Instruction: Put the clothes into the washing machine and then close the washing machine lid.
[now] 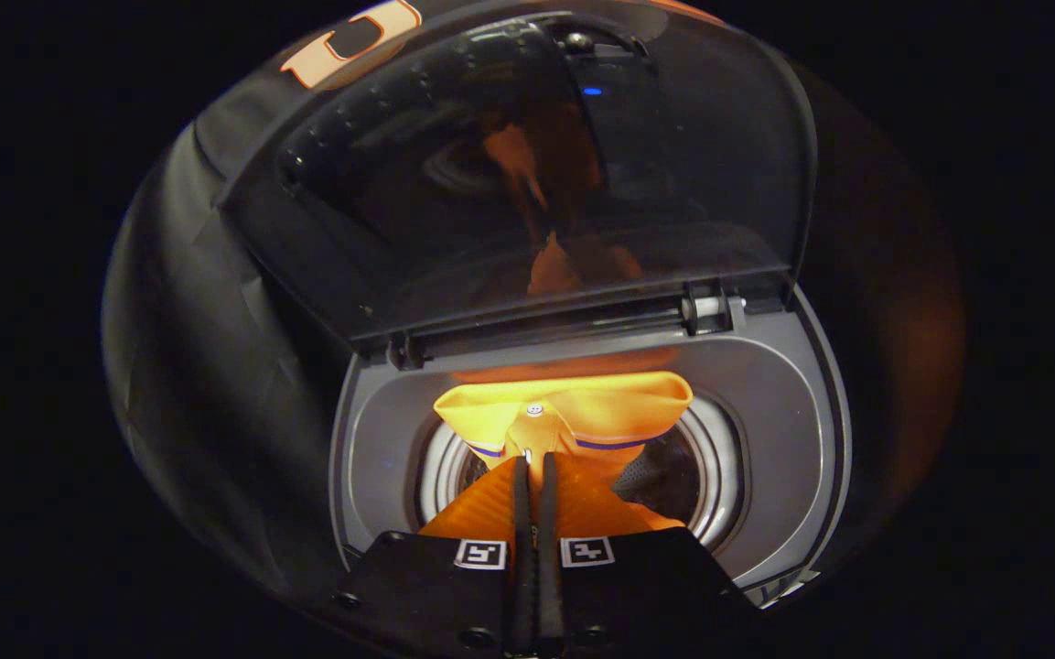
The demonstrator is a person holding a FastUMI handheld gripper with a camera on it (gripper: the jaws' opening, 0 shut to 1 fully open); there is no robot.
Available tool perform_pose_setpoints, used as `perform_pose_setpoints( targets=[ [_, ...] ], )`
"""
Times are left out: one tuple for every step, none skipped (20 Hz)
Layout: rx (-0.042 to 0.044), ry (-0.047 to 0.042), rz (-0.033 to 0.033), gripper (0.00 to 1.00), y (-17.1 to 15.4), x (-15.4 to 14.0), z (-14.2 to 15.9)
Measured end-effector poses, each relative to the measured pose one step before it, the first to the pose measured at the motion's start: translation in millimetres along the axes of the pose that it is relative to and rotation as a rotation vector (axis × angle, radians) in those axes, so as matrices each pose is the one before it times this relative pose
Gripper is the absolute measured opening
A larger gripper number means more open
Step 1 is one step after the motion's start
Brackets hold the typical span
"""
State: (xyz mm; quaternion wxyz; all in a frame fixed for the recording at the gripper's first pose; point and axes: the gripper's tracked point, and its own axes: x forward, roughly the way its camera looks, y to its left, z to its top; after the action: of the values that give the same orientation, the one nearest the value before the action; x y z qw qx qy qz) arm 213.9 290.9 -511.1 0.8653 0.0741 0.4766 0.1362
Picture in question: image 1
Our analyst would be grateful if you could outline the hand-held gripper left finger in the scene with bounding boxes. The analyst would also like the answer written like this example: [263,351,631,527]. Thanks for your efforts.
[333,455,533,656]

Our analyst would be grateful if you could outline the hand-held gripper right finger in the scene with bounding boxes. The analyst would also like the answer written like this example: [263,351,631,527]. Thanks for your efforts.
[540,452,752,656]

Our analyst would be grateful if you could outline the yellow polo shirt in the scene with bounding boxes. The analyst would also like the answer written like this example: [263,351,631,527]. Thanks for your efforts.
[434,370,694,541]

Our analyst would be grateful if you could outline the grey washing machine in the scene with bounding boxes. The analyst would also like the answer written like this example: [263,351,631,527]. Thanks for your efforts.
[329,291,854,607]

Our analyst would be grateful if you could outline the dark transparent washing machine lid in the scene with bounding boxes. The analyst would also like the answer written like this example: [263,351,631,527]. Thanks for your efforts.
[214,7,819,369]

